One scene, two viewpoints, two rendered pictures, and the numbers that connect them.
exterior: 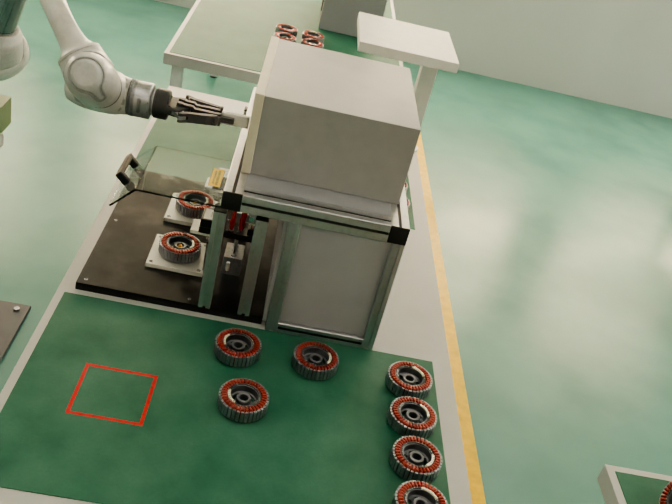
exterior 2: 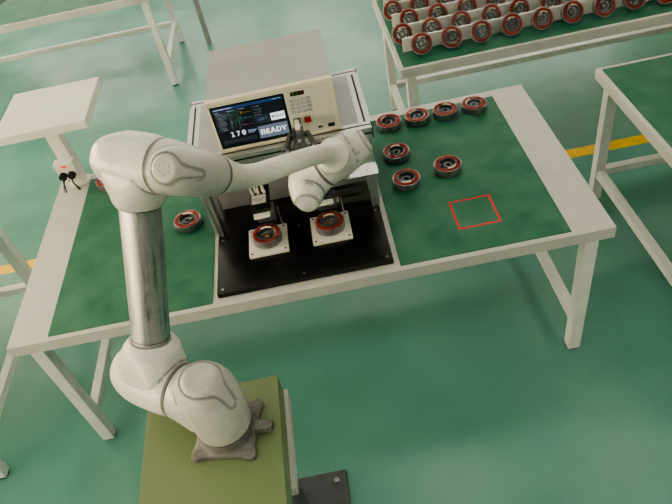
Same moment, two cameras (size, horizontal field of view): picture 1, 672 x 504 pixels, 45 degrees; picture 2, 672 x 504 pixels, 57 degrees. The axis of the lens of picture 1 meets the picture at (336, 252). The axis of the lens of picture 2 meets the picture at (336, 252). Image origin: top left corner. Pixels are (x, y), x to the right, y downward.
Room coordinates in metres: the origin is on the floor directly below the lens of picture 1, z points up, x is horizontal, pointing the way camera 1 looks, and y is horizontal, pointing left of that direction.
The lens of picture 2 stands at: (1.55, 2.15, 2.35)
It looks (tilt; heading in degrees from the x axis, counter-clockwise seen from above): 44 degrees down; 279
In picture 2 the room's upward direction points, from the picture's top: 13 degrees counter-clockwise
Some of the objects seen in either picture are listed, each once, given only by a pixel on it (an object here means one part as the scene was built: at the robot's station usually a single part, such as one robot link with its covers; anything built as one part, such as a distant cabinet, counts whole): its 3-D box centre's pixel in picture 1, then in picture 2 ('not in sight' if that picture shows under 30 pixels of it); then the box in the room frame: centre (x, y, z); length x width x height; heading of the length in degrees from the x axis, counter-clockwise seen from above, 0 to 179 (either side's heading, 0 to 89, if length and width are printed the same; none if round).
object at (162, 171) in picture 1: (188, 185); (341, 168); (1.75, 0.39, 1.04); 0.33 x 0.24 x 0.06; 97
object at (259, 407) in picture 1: (243, 399); (447, 166); (1.35, 0.11, 0.77); 0.11 x 0.11 x 0.04
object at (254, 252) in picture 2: (193, 211); (268, 240); (2.07, 0.44, 0.78); 0.15 x 0.15 x 0.01; 7
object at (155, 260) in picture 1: (179, 254); (331, 228); (1.83, 0.41, 0.78); 0.15 x 0.15 x 0.01; 7
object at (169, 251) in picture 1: (179, 247); (329, 223); (1.83, 0.41, 0.80); 0.11 x 0.11 x 0.04
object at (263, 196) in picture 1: (320, 156); (276, 118); (1.98, 0.10, 1.09); 0.68 x 0.44 x 0.05; 7
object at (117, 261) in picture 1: (191, 238); (300, 235); (1.95, 0.41, 0.76); 0.64 x 0.47 x 0.02; 7
